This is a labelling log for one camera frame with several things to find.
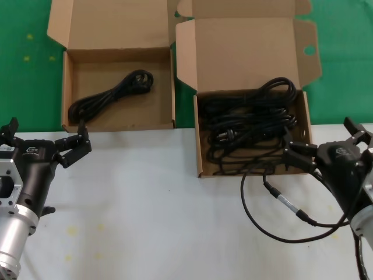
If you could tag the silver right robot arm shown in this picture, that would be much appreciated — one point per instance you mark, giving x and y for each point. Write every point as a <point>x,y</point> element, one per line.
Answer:
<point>364,221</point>

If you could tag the plain open cardboard box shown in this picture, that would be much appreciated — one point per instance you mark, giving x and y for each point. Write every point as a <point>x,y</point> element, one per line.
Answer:
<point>116,23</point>

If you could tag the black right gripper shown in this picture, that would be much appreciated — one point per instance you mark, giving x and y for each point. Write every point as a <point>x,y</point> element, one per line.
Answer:
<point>341,169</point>

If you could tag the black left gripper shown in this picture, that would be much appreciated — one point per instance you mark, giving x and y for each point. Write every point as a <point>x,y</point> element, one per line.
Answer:
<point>38,172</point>

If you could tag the green table cloth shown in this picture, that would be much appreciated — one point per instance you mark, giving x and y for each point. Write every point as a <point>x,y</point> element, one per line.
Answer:
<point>23,87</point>

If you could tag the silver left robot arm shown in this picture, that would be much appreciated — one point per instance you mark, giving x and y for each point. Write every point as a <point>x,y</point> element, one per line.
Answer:
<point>11,239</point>

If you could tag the cardboard box with round hole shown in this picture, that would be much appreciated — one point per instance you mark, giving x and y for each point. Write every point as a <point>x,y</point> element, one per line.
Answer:
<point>247,52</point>

